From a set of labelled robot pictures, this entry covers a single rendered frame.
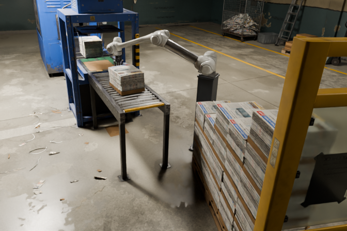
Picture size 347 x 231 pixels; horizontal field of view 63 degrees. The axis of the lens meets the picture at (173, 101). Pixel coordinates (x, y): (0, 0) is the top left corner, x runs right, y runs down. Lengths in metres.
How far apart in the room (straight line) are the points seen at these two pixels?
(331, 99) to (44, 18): 5.50
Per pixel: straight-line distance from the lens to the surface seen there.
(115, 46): 3.28
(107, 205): 2.95
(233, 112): 2.27
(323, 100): 1.20
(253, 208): 1.99
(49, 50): 6.22
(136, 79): 3.17
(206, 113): 2.76
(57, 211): 3.01
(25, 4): 11.24
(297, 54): 1.09
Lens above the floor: 2.03
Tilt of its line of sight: 24 degrees down
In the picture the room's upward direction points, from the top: 2 degrees clockwise
